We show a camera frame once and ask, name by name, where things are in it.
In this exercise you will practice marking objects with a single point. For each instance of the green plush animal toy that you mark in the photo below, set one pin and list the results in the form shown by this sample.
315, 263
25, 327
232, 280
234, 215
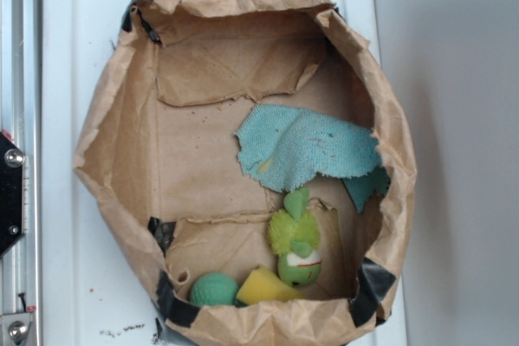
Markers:
294, 237

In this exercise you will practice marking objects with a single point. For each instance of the teal terry cloth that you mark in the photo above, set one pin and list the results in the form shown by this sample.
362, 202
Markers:
284, 148

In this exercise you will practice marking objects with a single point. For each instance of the brown paper bag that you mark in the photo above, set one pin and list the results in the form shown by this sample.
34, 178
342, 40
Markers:
159, 152

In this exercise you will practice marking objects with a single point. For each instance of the yellow sponge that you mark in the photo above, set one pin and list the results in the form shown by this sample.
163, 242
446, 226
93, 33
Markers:
263, 284

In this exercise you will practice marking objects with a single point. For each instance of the green dimpled ball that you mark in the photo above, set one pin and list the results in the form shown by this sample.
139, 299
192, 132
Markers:
214, 288

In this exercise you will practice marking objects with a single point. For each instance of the black metal bracket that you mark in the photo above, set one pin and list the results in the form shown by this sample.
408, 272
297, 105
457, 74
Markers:
12, 194

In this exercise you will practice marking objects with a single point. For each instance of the aluminium frame rail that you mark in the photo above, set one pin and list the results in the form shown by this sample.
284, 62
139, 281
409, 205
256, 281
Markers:
21, 60

